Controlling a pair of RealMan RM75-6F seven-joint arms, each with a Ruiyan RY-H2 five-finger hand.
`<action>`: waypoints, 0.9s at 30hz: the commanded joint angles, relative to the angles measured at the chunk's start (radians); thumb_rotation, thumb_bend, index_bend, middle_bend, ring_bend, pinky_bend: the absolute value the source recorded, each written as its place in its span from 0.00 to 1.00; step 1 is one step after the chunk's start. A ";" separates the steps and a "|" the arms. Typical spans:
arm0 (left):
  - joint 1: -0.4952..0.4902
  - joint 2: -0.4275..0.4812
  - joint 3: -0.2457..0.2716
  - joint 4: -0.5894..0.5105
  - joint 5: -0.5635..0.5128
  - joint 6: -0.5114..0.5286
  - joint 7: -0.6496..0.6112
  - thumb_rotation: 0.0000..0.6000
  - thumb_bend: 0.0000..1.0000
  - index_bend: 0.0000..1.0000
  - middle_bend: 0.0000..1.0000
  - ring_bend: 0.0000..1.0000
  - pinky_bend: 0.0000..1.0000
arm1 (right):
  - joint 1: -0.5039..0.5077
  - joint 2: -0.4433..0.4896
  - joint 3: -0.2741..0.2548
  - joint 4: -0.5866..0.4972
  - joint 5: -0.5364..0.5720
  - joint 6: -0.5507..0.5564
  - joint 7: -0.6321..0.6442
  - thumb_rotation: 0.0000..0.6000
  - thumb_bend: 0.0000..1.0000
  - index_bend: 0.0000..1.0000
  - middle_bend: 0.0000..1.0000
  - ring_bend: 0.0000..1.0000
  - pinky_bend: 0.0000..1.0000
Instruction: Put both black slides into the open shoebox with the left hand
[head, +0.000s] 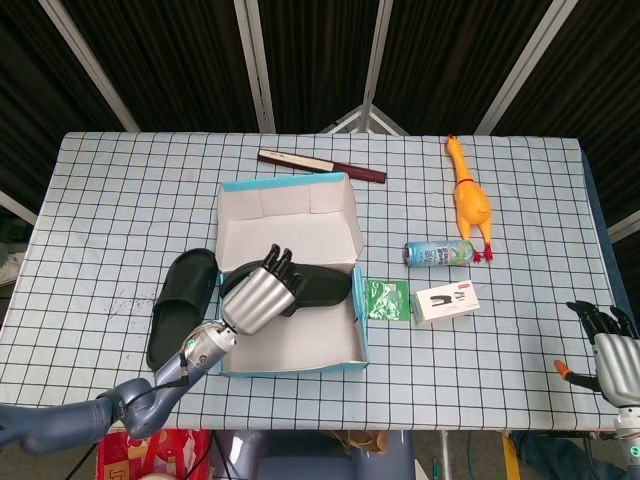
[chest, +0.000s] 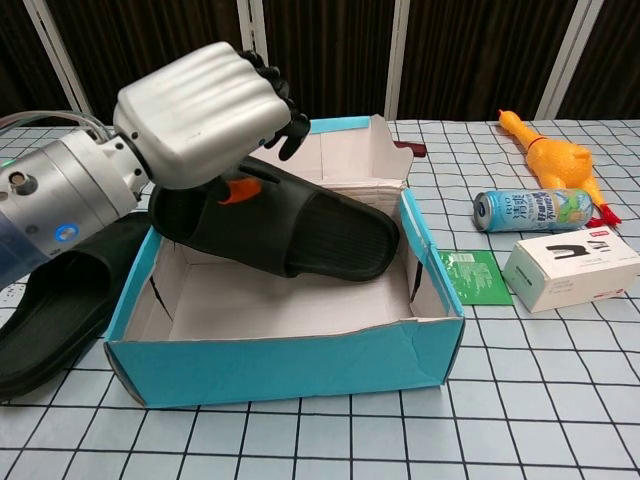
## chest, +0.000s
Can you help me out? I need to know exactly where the small white product box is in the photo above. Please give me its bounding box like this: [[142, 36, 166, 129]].
[[501, 224, 640, 315]]

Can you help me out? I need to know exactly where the light blue shoe box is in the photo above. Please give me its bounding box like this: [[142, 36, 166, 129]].
[[103, 113, 466, 407]]

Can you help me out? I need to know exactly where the blue green drink can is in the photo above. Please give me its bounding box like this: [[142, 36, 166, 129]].
[[472, 188, 596, 234]]

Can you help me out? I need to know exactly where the blue checkered tablecloth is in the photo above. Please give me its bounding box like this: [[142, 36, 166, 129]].
[[0, 118, 640, 480]]

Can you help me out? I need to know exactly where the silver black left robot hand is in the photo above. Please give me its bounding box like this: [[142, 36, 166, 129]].
[[112, 41, 311, 207]]

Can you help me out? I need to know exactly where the black curtain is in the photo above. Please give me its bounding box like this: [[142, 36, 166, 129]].
[[0, 0, 640, 129]]

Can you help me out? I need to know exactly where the white metal frame post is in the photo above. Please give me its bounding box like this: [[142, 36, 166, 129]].
[[534, 0, 594, 120], [383, 0, 412, 121], [22, 0, 96, 126], [237, 0, 275, 123]]

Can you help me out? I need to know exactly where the black rubber slipper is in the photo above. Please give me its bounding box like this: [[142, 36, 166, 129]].
[[148, 154, 401, 284], [0, 212, 154, 401]]

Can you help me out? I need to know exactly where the green foil packet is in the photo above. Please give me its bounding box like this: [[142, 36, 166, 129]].
[[438, 249, 515, 307]]

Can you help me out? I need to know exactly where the yellow rubber chicken toy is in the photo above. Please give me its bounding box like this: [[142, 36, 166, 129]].
[[496, 108, 621, 230]]

